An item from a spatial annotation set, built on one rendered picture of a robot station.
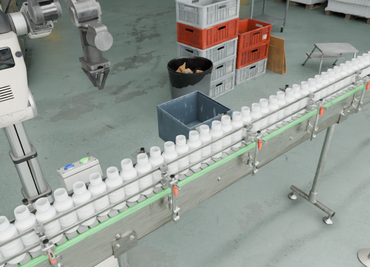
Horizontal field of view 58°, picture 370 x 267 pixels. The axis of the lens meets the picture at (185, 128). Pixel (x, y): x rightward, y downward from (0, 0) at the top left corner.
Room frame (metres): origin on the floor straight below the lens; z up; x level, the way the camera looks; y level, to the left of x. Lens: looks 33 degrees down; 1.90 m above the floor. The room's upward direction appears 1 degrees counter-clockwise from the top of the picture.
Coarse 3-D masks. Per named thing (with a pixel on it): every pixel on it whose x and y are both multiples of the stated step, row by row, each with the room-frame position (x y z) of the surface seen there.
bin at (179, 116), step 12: (192, 96) 1.84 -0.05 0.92; (204, 96) 1.81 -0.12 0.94; (168, 108) 1.73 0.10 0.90; (180, 108) 1.78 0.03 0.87; (192, 108) 1.84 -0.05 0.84; (204, 108) 1.81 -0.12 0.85; (216, 108) 1.72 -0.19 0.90; (228, 108) 1.64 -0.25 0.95; (168, 120) 1.59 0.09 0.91; (180, 120) 1.78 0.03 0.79; (192, 120) 1.84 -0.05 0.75; (204, 120) 1.81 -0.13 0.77; (216, 120) 1.56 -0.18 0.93; (168, 132) 1.60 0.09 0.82; (180, 132) 1.51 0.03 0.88
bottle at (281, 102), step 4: (280, 92) 1.42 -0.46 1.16; (284, 92) 1.41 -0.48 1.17; (280, 96) 1.39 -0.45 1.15; (280, 100) 1.39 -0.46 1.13; (284, 100) 1.40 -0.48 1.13; (280, 104) 1.38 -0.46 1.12; (284, 104) 1.38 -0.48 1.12; (284, 108) 1.40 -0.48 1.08; (280, 112) 1.38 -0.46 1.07; (280, 116) 1.38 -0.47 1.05; (276, 120) 1.38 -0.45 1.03; (276, 124) 1.38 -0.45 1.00
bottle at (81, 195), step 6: (78, 186) 0.81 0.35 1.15; (84, 186) 0.80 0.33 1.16; (78, 192) 0.78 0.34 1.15; (84, 192) 0.79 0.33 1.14; (72, 198) 0.78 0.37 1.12; (78, 198) 0.77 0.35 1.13; (84, 198) 0.78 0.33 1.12; (90, 198) 0.79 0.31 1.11; (78, 204) 0.77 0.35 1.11; (90, 204) 0.78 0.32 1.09; (78, 210) 0.77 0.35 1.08; (84, 210) 0.77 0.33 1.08; (90, 210) 0.78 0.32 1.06; (78, 216) 0.77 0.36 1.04; (84, 216) 0.77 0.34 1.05; (84, 222) 0.77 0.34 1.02; (90, 222) 0.77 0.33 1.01
